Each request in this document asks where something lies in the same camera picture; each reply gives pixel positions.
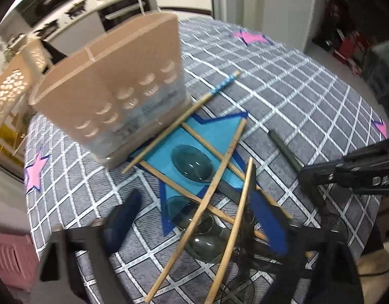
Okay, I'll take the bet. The dark plastic utensil handle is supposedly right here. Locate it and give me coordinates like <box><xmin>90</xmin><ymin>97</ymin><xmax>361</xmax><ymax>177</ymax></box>
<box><xmin>268</xmin><ymin>130</ymin><xmax>302</xmax><ymax>174</ymax></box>

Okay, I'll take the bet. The smoky plastic spoon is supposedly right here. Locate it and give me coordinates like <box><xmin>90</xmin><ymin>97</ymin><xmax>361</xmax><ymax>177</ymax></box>
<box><xmin>218</xmin><ymin>277</ymin><xmax>255</xmax><ymax>304</ymax></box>
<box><xmin>166</xmin><ymin>196</ymin><xmax>224</xmax><ymax>235</ymax></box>
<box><xmin>185</xmin><ymin>235</ymin><xmax>228</xmax><ymax>263</ymax></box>
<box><xmin>171</xmin><ymin>145</ymin><xmax>241</xmax><ymax>204</ymax></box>

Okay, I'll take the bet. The grey checked tablecloth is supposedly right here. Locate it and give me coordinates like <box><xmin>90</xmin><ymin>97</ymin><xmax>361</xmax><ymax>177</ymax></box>
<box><xmin>26</xmin><ymin>18</ymin><xmax>382</xmax><ymax>303</ymax></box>

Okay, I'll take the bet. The beige utensil holder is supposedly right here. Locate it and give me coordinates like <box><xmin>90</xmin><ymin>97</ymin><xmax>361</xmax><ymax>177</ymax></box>
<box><xmin>30</xmin><ymin>12</ymin><xmax>192</xmax><ymax>169</ymax></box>

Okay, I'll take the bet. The beige perforated storage rack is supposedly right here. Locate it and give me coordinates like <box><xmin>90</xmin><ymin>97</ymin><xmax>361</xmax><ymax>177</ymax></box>
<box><xmin>0</xmin><ymin>39</ymin><xmax>53</xmax><ymax>127</ymax></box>

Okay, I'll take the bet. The built-in black oven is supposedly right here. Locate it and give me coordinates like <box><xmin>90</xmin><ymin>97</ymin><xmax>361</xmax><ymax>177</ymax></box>
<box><xmin>98</xmin><ymin>0</ymin><xmax>150</xmax><ymax>32</ymax></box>

